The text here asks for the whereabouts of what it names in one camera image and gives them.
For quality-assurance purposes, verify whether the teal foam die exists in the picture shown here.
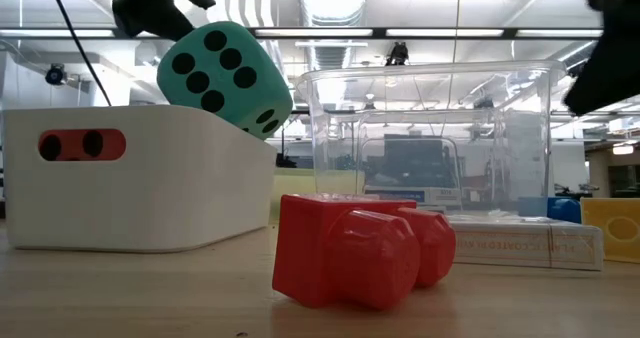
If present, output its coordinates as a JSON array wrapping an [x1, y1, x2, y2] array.
[[156, 20, 295, 141]]

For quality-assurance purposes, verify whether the blue-grey block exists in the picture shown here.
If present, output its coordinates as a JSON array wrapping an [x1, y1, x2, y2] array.
[[517, 196, 583, 224]]

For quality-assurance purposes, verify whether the red foam die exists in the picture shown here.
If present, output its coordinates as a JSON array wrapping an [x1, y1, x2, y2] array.
[[38, 128, 127, 162]]

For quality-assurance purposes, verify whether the white plastic bin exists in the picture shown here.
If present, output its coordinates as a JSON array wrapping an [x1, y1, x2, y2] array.
[[2, 104, 279, 253]]

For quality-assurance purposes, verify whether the clear plastic bin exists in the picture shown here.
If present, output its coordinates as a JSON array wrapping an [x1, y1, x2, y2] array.
[[297, 60, 568, 215]]

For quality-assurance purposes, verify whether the red L-shaped brick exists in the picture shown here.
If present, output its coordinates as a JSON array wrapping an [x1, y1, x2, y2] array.
[[272, 192, 457, 312]]

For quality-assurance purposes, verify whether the white pillar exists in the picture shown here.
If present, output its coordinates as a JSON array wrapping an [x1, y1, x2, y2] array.
[[517, 110, 554, 199]]

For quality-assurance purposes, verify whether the yellow cube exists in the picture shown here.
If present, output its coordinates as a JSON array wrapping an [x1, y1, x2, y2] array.
[[580, 196, 640, 264]]

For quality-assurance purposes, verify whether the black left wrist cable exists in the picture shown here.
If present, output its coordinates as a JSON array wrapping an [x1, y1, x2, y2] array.
[[44, 0, 112, 107]]

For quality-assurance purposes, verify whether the silver ceiling duct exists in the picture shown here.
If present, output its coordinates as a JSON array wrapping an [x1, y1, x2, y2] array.
[[298, 0, 370, 28]]

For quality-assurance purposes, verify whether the overhead light rail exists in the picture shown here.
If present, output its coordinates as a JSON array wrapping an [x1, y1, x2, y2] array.
[[0, 26, 606, 42]]

